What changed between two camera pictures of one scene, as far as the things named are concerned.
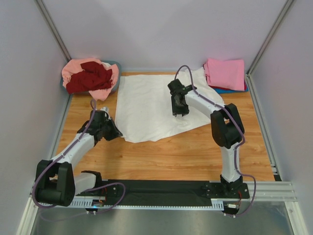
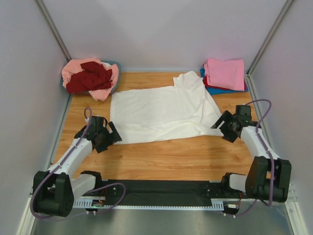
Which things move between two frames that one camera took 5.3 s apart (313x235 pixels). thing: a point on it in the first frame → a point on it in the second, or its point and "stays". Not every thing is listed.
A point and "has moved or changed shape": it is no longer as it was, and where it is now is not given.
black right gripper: (176, 111) → (229, 136)
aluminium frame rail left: (54, 29) stays
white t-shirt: (144, 104) has moved or changed shape
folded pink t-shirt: (229, 74) stays
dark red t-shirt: (94, 77) stays
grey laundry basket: (115, 88) stays
